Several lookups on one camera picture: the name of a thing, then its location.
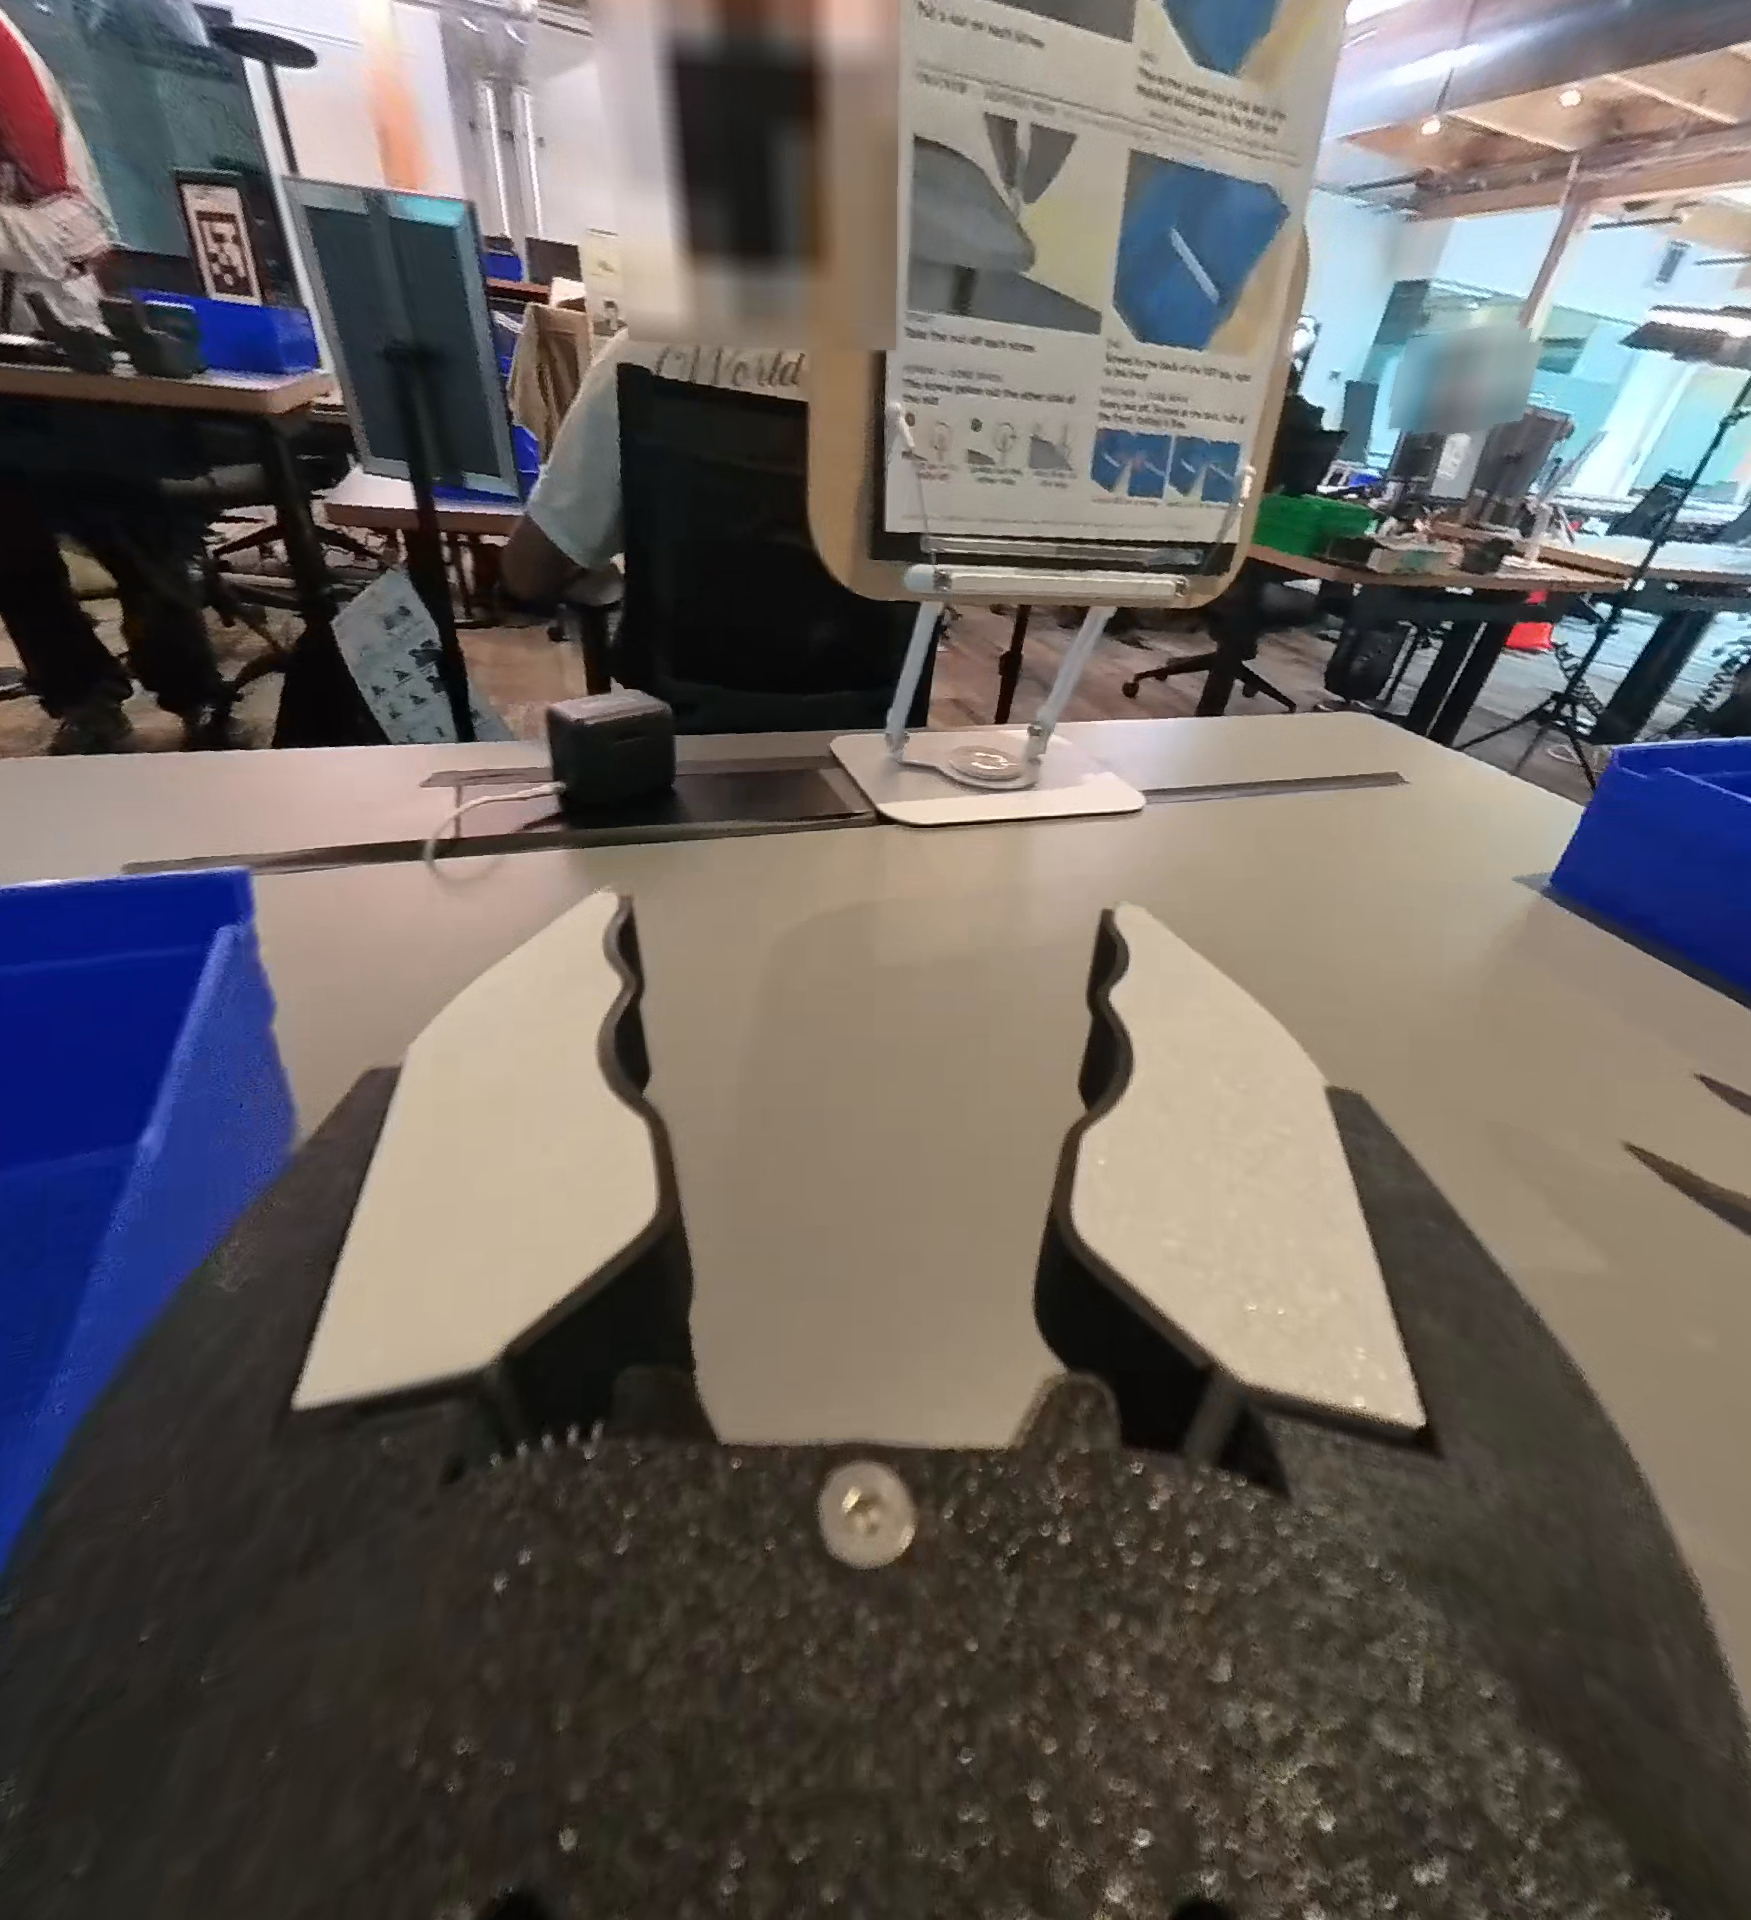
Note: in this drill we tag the black floor lamp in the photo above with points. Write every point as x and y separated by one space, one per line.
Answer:
263 42

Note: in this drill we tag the green bin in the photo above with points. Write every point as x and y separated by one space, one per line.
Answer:
1304 525

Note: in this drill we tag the black office chair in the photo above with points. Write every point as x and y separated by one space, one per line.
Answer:
725 570

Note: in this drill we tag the printed leaflet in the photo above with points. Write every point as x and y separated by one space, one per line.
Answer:
401 660

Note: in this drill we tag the wooden top desk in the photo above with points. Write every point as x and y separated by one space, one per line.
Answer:
139 389

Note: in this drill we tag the black panel stand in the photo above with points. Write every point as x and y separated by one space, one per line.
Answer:
432 599

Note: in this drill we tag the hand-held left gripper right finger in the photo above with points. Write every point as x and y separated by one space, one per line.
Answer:
1235 1201

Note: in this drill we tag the black power adapter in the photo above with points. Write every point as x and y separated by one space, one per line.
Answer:
608 756

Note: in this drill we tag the black tripod light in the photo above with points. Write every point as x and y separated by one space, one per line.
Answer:
1700 327

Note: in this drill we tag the blue plastic bin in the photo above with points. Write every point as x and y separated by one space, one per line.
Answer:
64 1201
1700 900

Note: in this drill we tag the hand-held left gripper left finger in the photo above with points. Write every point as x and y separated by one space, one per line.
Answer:
501 1170

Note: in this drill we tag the black and white marker sign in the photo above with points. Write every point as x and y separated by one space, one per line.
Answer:
223 241

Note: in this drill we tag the grey panel light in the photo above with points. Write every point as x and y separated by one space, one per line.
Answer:
395 301

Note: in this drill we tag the instruction sheet board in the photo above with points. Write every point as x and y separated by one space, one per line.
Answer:
1116 376

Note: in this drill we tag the small blue bin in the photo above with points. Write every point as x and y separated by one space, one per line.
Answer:
253 338

